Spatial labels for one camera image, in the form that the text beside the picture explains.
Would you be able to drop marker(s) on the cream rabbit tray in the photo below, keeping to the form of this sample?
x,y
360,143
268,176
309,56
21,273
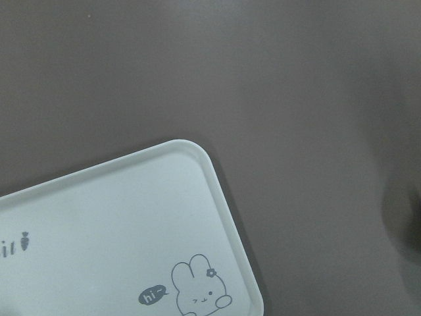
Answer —
x,y
149,233

